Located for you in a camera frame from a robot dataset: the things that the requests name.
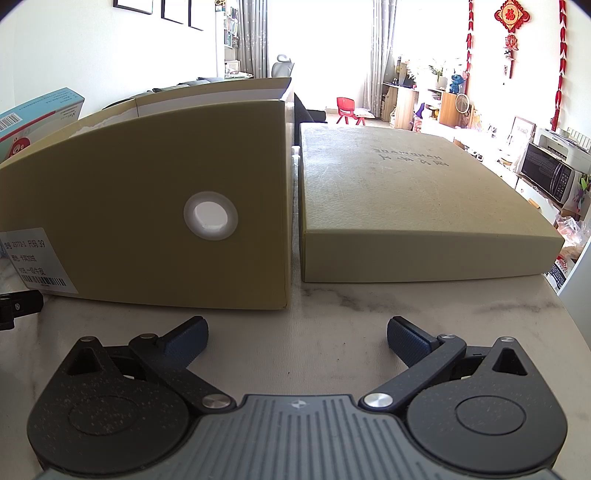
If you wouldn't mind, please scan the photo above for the teal white medicine box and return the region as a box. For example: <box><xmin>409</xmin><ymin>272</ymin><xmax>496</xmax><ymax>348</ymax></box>
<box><xmin>0</xmin><ymin>88</ymin><xmax>86</xmax><ymax>163</ymax></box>

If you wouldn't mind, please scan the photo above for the potted flowering plant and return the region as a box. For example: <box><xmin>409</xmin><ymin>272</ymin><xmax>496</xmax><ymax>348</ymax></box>
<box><xmin>427</xmin><ymin>58</ymin><xmax>462</xmax><ymax>90</ymax></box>

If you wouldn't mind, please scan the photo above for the white marble desktop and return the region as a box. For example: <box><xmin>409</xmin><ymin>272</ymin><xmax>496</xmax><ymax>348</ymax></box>
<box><xmin>0</xmin><ymin>274</ymin><xmax>578</xmax><ymax>480</ymax></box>

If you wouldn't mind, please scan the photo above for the wooden shelf unit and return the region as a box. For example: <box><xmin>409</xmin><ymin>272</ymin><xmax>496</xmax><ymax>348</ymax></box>
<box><xmin>438</xmin><ymin>90</ymin><xmax>474</xmax><ymax>127</ymax></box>

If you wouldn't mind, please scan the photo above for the grey patterned curtain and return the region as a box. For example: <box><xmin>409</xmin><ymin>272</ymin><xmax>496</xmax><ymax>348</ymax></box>
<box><xmin>369</xmin><ymin>0</ymin><xmax>398</xmax><ymax>112</ymax></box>
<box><xmin>238</xmin><ymin>0</ymin><xmax>271</xmax><ymax>78</ymax></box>

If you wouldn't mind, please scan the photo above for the wooden cabinet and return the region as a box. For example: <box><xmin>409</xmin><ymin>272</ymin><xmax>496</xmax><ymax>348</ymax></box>
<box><xmin>381</xmin><ymin>83</ymin><xmax>419</xmax><ymax>130</ymax></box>

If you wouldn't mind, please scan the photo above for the tan cardboard box lid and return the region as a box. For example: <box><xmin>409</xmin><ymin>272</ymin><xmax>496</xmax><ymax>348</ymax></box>
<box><xmin>299</xmin><ymin>122</ymin><xmax>565</xmax><ymax>283</ymax></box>

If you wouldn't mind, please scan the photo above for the tan cardboard box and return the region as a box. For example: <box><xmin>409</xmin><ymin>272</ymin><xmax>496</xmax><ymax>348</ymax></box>
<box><xmin>0</xmin><ymin>78</ymin><xmax>296</xmax><ymax>311</ymax></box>

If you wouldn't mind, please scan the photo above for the red knot wall ornament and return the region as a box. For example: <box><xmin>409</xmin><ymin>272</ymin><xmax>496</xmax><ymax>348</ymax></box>
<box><xmin>494</xmin><ymin>0</ymin><xmax>532</xmax><ymax>79</ymax></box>

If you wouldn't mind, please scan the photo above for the white bookshelf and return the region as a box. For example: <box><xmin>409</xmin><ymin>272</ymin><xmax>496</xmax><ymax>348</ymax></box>
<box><xmin>223</xmin><ymin>0</ymin><xmax>241</xmax><ymax>75</ymax></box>

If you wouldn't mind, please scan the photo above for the small framed picture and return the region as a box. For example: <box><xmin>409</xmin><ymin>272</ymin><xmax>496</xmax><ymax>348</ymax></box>
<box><xmin>510</xmin><ymin>116</ymin><xmax>537</xmax><ymax>149</ymax></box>

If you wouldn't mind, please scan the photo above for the clear plastic snack bag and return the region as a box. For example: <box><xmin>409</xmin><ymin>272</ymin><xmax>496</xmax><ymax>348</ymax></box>
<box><xmin>554</xmin><ymin>212</ymin><xmax>585</xmax><ymax>273</ymax></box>

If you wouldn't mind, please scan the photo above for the grey office chair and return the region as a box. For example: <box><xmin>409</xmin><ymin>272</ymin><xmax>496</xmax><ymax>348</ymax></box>
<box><xmin>270</xmin><ymin>54</ymin><xmax>296</xmax><ymax>78</ymax></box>

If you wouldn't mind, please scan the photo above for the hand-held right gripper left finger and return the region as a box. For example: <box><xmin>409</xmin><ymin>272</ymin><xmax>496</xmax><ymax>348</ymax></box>
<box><xmin>65</xmin><ymin>316</ymin><xmax>235</xmax><ymax>414</ymax></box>

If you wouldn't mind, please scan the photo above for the red plastic child chair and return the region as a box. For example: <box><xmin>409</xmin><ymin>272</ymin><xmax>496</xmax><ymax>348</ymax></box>
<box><xmin>336</xmin><ymin>97</ymin><xmax>369</xmax><ymax>126</ymax></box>

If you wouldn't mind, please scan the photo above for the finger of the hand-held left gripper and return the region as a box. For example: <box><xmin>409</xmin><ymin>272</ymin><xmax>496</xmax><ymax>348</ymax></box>
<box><xmin>0</xmin><ymin>291</ymin><xmax>44</xmax><ymax>330</ymax></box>

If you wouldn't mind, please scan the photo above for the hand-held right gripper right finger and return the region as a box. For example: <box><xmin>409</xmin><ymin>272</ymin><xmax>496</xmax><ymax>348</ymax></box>
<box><xmin>359</xmin><ymin>316</ymin><xmax>531</xmax><ymax>413</ymax></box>

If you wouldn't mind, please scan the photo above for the white printer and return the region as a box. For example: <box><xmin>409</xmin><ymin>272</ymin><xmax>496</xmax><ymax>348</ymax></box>
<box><xmin>533</xmin><ymin>127</ymin><xmax>591</xmax><ymax>155</ymax></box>

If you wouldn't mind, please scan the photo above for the black microwave oven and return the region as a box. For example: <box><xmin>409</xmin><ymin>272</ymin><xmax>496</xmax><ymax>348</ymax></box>
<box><xmin>515</xmin><ymin>142</ymin><xmax>576</xmax><ymax>204</ymax></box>

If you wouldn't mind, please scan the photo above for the red chili string decoration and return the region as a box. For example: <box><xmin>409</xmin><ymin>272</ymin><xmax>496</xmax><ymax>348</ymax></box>
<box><xmin>466</xmin><ymin>0</ymin><xmax>476</xmax><ymax>81</ymax></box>
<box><xmin>551</xmin><ymin>0</ymin><xmax>568</xmax><ymax>132</ymax></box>

